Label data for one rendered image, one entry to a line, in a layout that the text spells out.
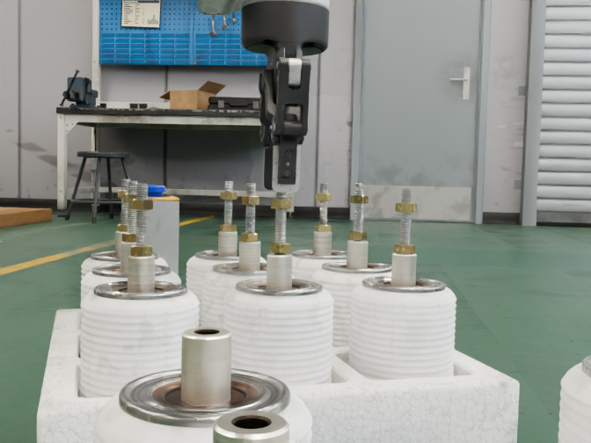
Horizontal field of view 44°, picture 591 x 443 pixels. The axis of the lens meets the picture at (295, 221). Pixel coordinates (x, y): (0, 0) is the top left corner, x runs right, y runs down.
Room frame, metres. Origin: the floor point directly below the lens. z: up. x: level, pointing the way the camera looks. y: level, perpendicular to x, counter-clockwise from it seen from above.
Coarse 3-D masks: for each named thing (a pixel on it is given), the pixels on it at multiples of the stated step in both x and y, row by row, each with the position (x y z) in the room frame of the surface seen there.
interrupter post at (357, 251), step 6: (348, 246) 0.77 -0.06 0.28; (354, 246) 0.76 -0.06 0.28; (360, 246) 0.76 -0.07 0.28; (366, 246) 0.77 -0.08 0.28; (348, 252) 0.77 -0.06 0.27; (354, 252) 0.76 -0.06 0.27; (360, 252) 0.76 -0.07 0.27; (366, 252) 0.77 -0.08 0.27; (348, 258) 0.77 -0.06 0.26; (354, 258) 0.76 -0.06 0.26; (360, 258) 0.76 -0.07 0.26; (366, 258) 0.77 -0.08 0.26; (348, 264) 0.77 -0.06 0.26; (354, 264) 0.76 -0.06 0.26; (360, 264) 0.76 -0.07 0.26; (366, 264) 0.77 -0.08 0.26
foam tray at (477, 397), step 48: (48, 384) 0.57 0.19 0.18; (336, 384) 0.58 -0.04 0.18; (384, 384) 0.59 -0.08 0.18; (432, 384) 0.59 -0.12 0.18; (480, 384) 0.60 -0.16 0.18; (48, 432) 0.50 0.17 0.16; (336, 432) 0.56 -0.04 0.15; (384, 432) 0.57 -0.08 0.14; (432, 432) 0.59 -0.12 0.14; (480, 432) 0.60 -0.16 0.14
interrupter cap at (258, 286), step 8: (248, 280) 0.65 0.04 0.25; (256, 280) 0.65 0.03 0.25; (264, 280) 0.65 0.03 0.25; (296, 280) 0.66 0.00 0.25; (304, 280) 0.65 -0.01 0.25; (240, 288) 0.61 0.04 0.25; (248, 288) 0.60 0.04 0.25; (256, 288) 0.61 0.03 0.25; (264, 288) 0.63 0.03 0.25; (296, 288) 0.63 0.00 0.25; (304, 288) 0.61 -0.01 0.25; (312, 288) 0.61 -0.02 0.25; (320, 288) 0.62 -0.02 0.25
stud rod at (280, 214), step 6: (276, 192) 0.63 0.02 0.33; (282, 192) 0.62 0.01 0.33; (276, 198) 0.63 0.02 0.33; (282, 198) 0.62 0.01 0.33; (276, 210) 0.62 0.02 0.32; (282, 210) 0.62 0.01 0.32; (276, 216) 0.63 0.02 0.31; (282, 216) 0.62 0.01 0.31; (276, 222) 0.62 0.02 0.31; (282, 222) 0.62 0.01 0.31; (276, 228) 0.62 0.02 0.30; (282, 228) 0.62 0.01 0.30; (276, 234) 0.63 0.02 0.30; (282, 234) 0.62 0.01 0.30; (276, 240) 0.62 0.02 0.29; (282, 240) 0.62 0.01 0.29
